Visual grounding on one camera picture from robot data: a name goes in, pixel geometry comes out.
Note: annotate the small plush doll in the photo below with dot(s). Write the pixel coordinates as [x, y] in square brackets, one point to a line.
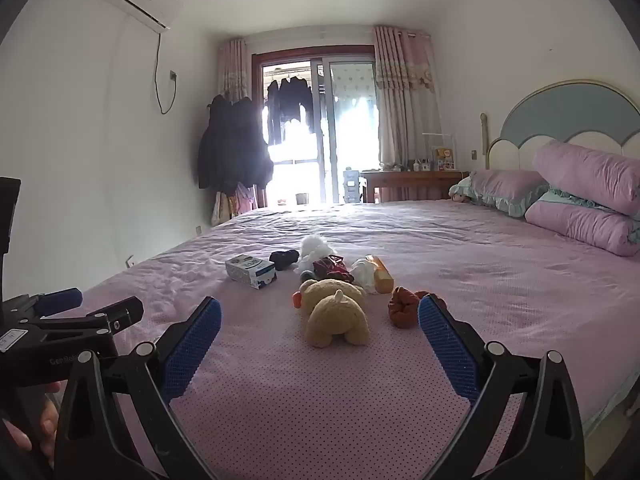
[460, 191]

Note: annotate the teal ruffled pillow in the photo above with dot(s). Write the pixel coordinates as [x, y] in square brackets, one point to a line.
[565, 196]

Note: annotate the blue and white headboard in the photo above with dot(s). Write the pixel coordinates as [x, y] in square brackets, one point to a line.
[565, 110]

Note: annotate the white and blue box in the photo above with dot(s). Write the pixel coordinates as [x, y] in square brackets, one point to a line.
[247, 270]

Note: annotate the golden bed post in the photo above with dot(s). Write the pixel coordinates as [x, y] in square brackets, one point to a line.
[484, 140]

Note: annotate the red snack bag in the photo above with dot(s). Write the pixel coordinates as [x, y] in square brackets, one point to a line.
[332, 270]

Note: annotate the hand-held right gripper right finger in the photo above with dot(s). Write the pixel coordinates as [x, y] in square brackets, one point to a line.
[447, 350]

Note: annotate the wooden framed sliding glass door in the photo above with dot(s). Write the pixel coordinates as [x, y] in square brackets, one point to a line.
[320, 52]

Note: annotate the orange yellow bottle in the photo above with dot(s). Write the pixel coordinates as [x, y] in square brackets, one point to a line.
[382, 277]

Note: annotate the pink patterned hanging cloth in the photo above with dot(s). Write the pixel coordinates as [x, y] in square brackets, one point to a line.
[240, 202]

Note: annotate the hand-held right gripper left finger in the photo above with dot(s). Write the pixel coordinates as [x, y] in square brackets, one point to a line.
[192, 350]

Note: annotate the white plastic stool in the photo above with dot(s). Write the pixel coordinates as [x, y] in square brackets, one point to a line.
[351, 185]

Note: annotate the beige plush toy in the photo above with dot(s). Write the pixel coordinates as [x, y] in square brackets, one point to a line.
[335, 315]

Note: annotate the narrow pink patterned curtain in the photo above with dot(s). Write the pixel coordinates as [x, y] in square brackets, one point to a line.
[235, 70]

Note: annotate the small bottles on desk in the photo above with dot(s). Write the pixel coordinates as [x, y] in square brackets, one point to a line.
[421, 164]

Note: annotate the yellow toy figure box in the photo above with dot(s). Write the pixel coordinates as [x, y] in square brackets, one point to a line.
[443, 158]

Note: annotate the person's left hand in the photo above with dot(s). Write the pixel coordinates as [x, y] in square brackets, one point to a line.
[50, 420]

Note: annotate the fluffy white tissue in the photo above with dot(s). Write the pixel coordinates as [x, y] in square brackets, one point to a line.
[317, 246]

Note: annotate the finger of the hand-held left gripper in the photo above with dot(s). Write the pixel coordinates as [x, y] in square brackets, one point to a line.
[117, 315]
[57, 301]

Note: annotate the black rolled cloth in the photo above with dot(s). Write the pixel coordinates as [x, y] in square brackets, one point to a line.
[282, 259]

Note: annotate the brown orange scrunched cloth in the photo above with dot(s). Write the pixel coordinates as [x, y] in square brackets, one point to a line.
[404, 307]

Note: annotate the pink folded quilt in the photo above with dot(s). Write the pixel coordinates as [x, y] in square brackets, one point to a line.
[580, 225]

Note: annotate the clear display case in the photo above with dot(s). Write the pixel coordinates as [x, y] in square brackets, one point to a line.
[440, 140]

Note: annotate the dark clothes on drying line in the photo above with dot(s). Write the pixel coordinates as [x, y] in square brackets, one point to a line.
[292, 100]

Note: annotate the dark hanging coats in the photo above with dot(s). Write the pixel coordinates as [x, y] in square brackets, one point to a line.
[230, 150]

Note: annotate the pink pillow with teal ruffle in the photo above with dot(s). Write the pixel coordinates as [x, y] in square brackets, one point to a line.
[505, 187]

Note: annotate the bed with pink bedspread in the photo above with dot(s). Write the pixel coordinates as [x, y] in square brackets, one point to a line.
[450, 260]

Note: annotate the wooden desk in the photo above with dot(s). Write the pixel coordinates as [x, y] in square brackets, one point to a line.
[400, 176]

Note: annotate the large pink bolster pillow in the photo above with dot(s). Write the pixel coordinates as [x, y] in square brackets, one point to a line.
[585, 175]

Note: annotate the wide pink patterned curtain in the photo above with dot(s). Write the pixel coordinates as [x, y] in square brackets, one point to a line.
[405, 100]

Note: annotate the small teal ball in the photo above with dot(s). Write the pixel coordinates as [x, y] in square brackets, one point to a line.
[305, 275]

